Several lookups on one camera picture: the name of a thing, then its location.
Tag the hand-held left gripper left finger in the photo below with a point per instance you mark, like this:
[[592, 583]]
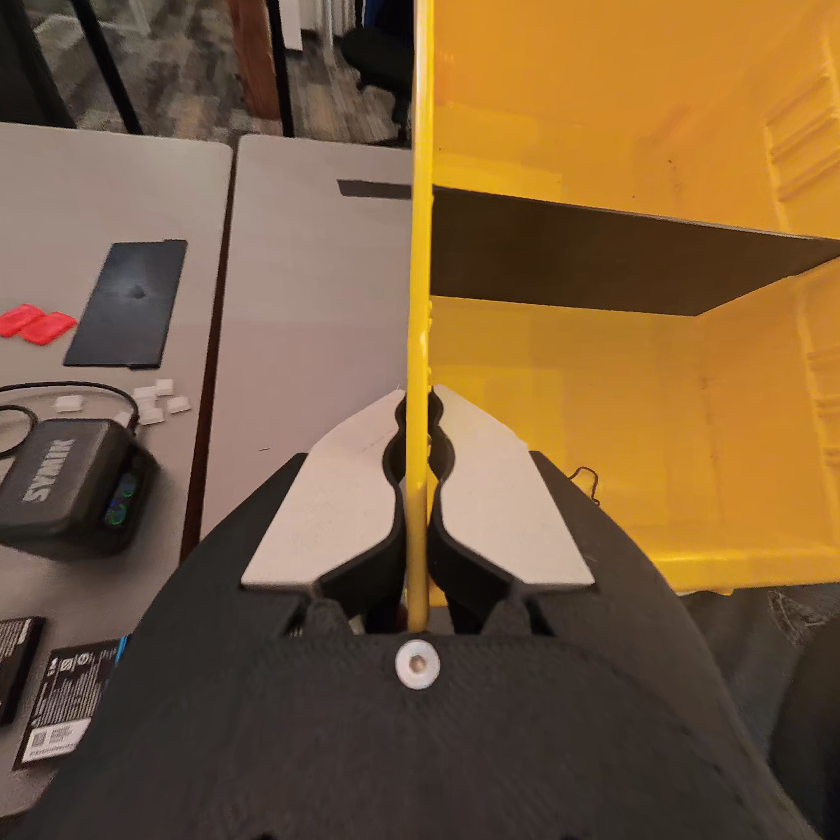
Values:
[[328, 518]]

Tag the yellow plastic bin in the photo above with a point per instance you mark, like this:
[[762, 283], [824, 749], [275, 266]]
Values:
[[590, 98]]

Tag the black bin divider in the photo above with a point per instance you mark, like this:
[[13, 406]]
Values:
[[590, 256]]

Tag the person's blue jeans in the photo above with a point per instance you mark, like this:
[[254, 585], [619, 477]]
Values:
[[741, 656]]

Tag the wooden post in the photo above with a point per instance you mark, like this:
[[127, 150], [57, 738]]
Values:
[[253, 59]]

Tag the dark office chair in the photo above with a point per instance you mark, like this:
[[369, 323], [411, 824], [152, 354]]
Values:
[[377, 65]]

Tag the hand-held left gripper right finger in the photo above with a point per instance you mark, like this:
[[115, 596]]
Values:
[[512, 518]]

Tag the small white plastic piece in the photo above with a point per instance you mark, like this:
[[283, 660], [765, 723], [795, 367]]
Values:
[[164, 401], [69, 403]]

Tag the black camera battery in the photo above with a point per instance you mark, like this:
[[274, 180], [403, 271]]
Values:
[[16, 669], [65, 702]]

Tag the thin black twist tie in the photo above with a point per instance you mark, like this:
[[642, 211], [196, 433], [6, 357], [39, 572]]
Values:
[[584, 476]]

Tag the black flat plate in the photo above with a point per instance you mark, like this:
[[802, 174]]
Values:
[[124, 302]]

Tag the black hub with white lettering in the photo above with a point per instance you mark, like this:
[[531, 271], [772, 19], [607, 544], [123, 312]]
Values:
[[59, 485]]

